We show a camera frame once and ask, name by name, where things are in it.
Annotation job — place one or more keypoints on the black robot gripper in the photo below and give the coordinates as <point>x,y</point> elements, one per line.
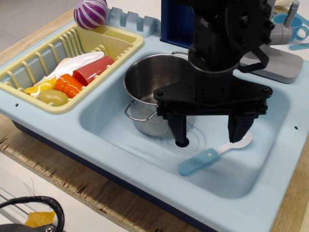
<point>242,101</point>

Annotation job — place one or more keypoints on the blue handled white spoon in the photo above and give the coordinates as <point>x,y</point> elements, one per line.
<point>211,155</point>

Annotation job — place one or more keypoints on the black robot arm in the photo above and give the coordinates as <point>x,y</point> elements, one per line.
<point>227,36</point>

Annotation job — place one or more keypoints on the stainless steel pot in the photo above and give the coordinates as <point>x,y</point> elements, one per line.
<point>142,79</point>

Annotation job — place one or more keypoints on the light blue toy sink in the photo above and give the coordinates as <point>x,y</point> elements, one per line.
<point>240,193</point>

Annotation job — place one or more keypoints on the grey toy faucet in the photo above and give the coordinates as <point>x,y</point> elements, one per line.
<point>282,66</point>

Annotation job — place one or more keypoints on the dark blue box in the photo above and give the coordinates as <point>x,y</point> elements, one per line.
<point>176,24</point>

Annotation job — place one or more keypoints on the blue plastic utensil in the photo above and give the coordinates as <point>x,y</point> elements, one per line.
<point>299,46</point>

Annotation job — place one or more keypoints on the red plastic cup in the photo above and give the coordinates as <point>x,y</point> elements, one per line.
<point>86,74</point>

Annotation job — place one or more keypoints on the orange toy carrot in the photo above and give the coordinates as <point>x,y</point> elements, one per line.
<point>68,85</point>

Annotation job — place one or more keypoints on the white plastic plate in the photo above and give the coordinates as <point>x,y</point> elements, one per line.
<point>68,65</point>

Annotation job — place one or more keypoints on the yellow toy potato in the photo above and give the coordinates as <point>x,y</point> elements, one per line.
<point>53,97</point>

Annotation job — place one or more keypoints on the purple striped toy onion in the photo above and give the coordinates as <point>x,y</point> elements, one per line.
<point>90,14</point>

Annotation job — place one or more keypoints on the yellow toy pepper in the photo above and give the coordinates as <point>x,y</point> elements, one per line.
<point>36,90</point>

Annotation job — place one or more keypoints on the yellow dish rack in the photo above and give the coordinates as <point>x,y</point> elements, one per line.
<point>39,60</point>

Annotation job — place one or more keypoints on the yellow tape piece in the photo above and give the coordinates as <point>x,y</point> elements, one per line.
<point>37,219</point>

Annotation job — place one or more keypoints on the black base device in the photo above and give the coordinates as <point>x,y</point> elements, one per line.
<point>25,228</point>

